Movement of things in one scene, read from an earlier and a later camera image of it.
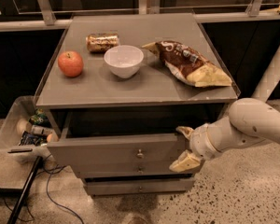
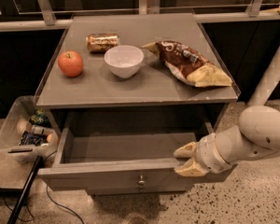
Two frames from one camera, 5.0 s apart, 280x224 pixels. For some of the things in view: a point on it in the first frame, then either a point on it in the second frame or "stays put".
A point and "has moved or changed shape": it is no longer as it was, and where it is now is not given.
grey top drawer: [119, 139] has moved or changed shape
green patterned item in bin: [40, 119] stays put
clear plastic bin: [24, 131] stays put
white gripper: [199, 142] → [205, 153]
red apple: [70, 63] stays put
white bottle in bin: [41, 129] stays put
